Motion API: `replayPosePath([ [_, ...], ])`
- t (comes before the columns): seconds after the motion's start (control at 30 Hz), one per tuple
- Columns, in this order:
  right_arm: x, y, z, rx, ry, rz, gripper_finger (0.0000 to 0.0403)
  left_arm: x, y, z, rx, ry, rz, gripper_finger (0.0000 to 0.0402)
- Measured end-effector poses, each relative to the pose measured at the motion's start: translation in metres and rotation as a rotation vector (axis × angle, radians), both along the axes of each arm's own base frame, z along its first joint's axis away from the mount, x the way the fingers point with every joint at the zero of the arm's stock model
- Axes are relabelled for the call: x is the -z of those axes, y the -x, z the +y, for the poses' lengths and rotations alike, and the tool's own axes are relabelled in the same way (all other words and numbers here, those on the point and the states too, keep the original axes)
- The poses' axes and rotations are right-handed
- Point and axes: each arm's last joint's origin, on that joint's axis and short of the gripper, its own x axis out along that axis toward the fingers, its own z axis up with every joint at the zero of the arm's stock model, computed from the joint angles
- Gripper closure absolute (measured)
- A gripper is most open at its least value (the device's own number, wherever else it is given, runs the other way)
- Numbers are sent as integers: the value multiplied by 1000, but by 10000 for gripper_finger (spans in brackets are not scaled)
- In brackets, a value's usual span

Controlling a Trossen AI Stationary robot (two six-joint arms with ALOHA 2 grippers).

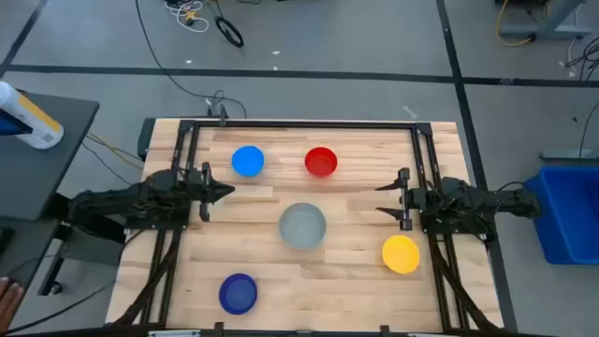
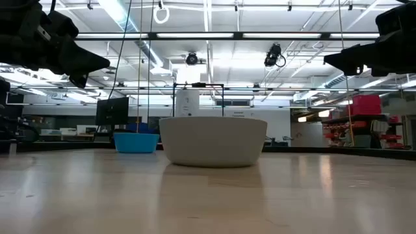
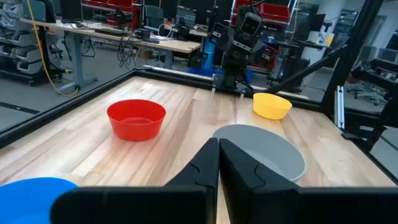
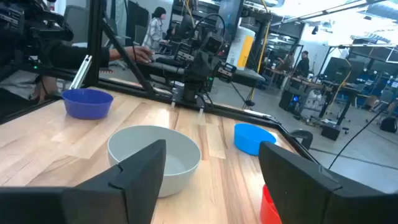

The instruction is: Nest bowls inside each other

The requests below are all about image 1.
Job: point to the grey desk foot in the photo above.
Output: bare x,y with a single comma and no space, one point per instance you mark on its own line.
561,155

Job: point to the grey desk base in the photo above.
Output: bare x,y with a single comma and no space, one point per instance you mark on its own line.
552,32

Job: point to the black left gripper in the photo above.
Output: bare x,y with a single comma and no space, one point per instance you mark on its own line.
205,187

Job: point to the person's hand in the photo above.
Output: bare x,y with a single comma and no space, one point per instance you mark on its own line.
9,299

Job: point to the yellow bowl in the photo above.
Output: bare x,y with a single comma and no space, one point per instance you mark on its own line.
400,254

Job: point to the red bowl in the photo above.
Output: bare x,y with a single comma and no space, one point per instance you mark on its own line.
321,162

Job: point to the dark blue bowl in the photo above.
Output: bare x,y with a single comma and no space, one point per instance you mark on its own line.
238,294

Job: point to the light blue bowl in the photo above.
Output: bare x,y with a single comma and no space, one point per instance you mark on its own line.
248,161

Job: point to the blue plastic bin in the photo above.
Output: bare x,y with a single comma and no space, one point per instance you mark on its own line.
571,215

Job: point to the black aluminium table frame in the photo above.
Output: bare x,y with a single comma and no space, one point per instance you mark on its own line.
304,124

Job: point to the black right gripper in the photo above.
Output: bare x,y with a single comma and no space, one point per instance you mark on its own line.
406,199

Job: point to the black side table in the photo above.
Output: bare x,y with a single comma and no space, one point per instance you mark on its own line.
42,173

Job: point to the white and yellow canister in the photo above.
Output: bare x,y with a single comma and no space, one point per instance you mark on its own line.
33,124

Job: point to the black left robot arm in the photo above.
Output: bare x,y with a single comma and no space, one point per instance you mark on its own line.
131,196

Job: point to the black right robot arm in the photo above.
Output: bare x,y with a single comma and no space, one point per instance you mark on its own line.
468,196

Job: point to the large grey bowl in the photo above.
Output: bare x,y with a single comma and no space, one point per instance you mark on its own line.
302,225

